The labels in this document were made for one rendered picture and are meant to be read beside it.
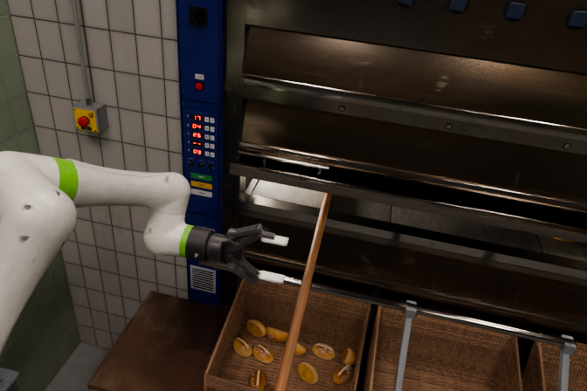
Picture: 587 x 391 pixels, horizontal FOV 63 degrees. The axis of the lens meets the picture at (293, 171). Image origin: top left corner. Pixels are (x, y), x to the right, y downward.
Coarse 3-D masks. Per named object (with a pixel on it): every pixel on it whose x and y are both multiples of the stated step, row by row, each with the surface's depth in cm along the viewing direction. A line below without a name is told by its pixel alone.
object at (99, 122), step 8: (80, 104) 182; (96, 104) 183; (104, 104) 184; (80, 112) 180; (88, 112) 180; (96, 112) 180; (104, 112) 185; (96, 120) 181; (104, 120) 186; (80, 128) 184; (88, 128) 183; (96, 128) 183; (104, 128) 187
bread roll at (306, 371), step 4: (300, 364) 192; (304, 364) 192; (308, 364) 192; (300, 368) 192; (304, 368) 191; (308, 368) 190; (312, 368) 190; (300, 372) 191; (304, 372) 190; (308, 372) 189; (312, 372) 189; (316, 372) 190; (300, 376) 191; (304, 376) 190; (308, 376) 189; (312, 376) 188; (316, 376) 188; (304, 380) 189; (308, 380) 188; (312, 380) 188; (316, 380) 188
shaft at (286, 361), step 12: (324, 204) 191; (324, 216) 184; (312, 252) 166; (312, 264) 160; (312, 276) 157; (300, 288) 151; (300, 300) 146; (300, 312) 142; (300, 324) 140; (288, 336) 135; (288, 348) 131; (288, 360) 128; (288, 372) 125; (276, 384) 122
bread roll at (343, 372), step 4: (344, 364) 195; (340, 368) 192; (344, 368) 192; (348, 368) 192; (352, 368) 195; (336, 372) 192; (340, 372) 191; (344, 372) 191; (348, 372) 192; (352, 372) 194; (336, 376) 190; (340, 376) 190; (344, 376) 190; (348, 376) 191; (336, 380) 190; (340, 380) 190; (344, 380) 190; (348, 380) 191; (340, 384) 191
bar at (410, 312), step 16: (320, 288) 157; (336, 288) 156; (384, 304) 154; (400, 304) 153; (416, 304) 154; (448, 320) 151; (464, 320) 150; (480, 320) 150; (528, 336) 147; (544, 336) 147; (400, 352) 151; (560, 352) 148; (400, 368) 149; (560, 368) 146; (400, 384) 148; (560, 384) 144
